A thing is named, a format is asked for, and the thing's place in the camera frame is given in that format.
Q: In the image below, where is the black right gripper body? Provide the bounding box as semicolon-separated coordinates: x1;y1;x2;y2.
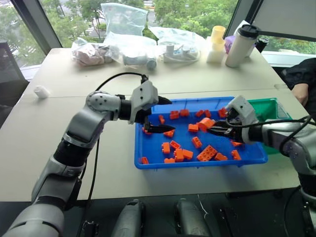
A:
225;110;245;143

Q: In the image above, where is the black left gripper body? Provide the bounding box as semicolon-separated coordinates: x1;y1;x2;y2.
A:
134;107;153;131

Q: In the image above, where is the large orange toy brick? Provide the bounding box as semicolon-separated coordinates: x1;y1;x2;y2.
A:
197;117;216;132

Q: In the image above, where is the blue plastic bin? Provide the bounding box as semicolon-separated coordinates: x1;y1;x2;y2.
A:
134;96;269;170

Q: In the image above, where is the green plastic bin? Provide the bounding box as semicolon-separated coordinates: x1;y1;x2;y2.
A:
246;97;292;155

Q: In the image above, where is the bystander bare hand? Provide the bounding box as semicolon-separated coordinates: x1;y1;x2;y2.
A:
291;83;310;107

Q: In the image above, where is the wide orange toy brick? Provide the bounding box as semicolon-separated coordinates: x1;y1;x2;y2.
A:
197;145;219;162

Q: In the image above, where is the white power strip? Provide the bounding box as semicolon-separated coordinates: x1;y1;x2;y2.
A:
162;43;199;63

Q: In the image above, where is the clear bag with grey cylinder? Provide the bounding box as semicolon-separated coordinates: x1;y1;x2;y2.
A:
103;31;158;72

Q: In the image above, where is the clear bag with power strip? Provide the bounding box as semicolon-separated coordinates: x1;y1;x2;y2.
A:
148;25;207;64

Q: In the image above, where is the white tumbler with black lid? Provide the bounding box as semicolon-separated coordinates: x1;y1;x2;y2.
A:
225;24;261;69

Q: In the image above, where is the purple container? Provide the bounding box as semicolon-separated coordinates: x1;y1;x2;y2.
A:
224;35;237;54

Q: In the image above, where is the clear bag with pink items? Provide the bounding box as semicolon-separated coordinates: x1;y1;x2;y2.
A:
71;37;115;67

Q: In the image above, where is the pale yellow plastic cup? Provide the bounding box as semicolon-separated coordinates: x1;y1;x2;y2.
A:
210;25;227;51

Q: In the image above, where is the small black cup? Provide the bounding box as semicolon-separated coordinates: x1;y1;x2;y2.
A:
254;37;269;54

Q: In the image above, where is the tall empty clear plastic bag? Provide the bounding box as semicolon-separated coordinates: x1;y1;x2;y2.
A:
100;2;149;38

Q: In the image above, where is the person in dark clothing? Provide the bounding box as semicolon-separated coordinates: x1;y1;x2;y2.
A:
281;57;316;109

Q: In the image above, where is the dark rounded grey shape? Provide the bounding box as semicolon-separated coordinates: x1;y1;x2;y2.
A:
173;198;211;237
110;198;146;237

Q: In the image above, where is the small white plastic object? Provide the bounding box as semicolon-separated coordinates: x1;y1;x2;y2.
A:
34;85;51;100

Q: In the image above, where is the white window roller blind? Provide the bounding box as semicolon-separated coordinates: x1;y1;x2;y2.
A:
249;0;316;42

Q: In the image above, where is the black chair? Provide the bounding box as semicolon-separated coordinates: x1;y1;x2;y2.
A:
0;40;30;129

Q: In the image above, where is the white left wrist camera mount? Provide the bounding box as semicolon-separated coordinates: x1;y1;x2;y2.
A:
128;80;159;124

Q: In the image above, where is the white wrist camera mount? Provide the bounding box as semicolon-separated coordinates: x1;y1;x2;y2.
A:
128;80;159;124
225;95;259;145

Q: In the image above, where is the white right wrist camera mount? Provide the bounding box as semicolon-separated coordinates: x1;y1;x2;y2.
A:
225;95;259;145

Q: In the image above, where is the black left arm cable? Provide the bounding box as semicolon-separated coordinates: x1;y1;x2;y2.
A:
83;72;150;224

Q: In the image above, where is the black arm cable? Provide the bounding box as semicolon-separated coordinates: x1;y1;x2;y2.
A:
226;115;313;155
83;72;150;224

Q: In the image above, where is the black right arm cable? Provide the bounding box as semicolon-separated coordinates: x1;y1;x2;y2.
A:
226;115;313;155

